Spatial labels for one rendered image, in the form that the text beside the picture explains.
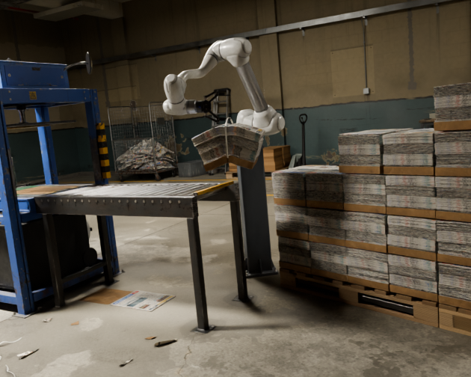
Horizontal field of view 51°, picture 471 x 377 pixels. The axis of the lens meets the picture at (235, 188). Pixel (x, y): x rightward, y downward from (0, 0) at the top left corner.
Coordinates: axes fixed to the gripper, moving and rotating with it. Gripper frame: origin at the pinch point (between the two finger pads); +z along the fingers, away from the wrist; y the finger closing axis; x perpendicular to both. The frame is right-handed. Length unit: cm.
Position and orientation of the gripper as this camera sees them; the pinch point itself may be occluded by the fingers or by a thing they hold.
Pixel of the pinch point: (228, 106)
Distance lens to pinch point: 310.2
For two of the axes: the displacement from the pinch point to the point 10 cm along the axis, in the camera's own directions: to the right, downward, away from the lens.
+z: 9.9, 0.1, -1.3
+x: -1.3, 1.8, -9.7
